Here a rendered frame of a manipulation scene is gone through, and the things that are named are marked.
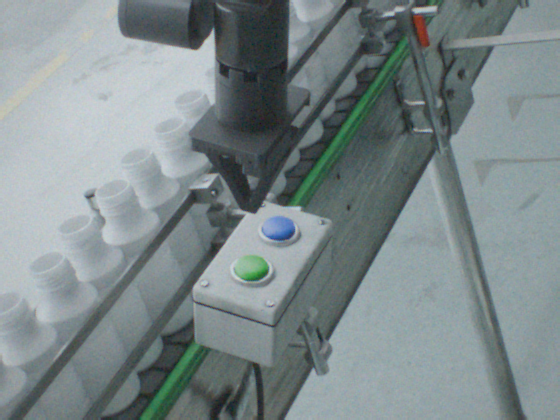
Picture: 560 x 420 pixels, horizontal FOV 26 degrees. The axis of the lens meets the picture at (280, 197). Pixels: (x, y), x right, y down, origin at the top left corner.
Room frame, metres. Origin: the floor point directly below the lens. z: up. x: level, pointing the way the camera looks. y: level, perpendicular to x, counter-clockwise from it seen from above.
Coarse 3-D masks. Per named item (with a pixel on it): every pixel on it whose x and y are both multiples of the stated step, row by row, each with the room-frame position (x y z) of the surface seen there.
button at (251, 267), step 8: (248, 256) 0.92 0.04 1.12; (256, 256) 0.92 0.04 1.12; (240, 264) 0.91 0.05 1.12; (248, 264) 0.91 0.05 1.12; (256, 264) 0.90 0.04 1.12; (264, 264) 0.90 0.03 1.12; (240, 272) 0.90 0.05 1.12; (248, 272) 0.90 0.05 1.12; (256, 272) 0.89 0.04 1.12; (264, 272) 0.90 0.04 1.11
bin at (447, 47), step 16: (480, 0) 1.78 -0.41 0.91; (544, 32) 1.55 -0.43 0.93; (448, 48) 1.61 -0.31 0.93; (464, 48) 1.60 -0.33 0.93; (448, 64) 1.62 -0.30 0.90; (528, 96) 1.77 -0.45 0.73; (544, 96) 1.76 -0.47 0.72; (512, 112) 1.79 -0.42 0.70; (480, 160) 1.62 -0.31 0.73; (496, 160) 1.61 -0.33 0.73; (512, 160) 1.59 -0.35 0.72; (528, 160) 1.58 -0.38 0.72; (544, 160) 1.57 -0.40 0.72; (480, 176) 1.63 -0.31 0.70
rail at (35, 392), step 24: (384, 24) 1.53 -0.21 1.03; (312, 48) 1.36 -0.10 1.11; (360, 48) 1.46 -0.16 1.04; (288, 72) 1.30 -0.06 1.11; (312, 120) 1.31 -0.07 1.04; (192, 192) 1.09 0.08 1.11; (144, 264) 1.00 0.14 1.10; (120, 288) 0.96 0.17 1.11; (192, 288) 1.04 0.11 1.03; (96, 312) 0.93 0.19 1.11; (168, 312) 1.00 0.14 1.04; (72, 336) 0.90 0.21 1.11; (144, 336) 0.97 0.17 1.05; (48, 384) 0.86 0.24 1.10; (120, 384) 0.92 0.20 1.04; (24, 408) 0.83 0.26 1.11; (96, 408) 0.89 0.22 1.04
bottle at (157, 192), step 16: (128, 160) 1.12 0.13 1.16; (144, 160) 1.09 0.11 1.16; (128, 176) 1.09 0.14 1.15; (144, 176) 1.09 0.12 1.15; (160, 176) 1.09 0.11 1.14; (144, 192) 1.09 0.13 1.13; (160, 192) 1.08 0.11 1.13; (176, 192) 1.09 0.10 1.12; (160, 208) 1.08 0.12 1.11; (192, 224) 1.09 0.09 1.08; (176, 240) 1.08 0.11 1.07; (192, 240) 1.08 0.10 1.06; (176, 256) 1.07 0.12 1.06; (192, 256) 1.08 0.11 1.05
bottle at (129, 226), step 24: (96, 192) 1.05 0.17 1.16; (120, 192) 1.04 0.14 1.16; (120, 216) 1.03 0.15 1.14; (144, 216) 1.04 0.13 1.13; (120, 240) 1.03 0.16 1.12; (144, 240) 1.02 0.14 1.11; (168, 240) 1.05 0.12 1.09; (168, 264) 1.03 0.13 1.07; (144, 288) 1.02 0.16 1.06; (168, 288) 1.03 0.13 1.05; (192, 312) 1.04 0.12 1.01
